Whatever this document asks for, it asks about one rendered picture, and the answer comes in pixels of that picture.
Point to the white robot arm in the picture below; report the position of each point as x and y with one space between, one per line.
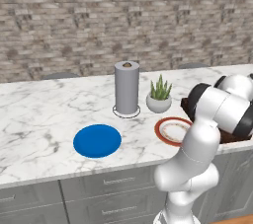
197 142

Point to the dark brown tray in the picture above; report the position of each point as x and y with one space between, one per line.
230 136

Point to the grey paper towel roll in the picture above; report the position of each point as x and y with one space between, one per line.
126 86

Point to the green succulent in white pot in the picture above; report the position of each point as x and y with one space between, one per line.
159 101

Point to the blue plate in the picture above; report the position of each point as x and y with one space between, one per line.
97 140

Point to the white plate with red rim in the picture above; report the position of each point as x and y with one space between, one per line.
171 131

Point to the grey stool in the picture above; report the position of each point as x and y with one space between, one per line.
193 65
61 75

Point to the grey drawer front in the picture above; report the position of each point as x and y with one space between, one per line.
85 209
39 216
89 183
36 193

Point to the grey cupboard door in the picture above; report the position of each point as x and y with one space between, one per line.
237 185

